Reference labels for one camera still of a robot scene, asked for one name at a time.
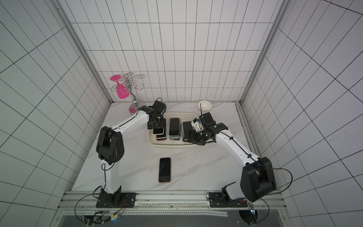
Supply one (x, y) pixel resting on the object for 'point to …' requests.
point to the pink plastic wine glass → (122, 91)
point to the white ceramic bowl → (206, 105)
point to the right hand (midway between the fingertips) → (183, 141)
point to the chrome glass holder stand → (128, 83)
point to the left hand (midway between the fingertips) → (158, 128)
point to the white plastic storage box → (183, 116)
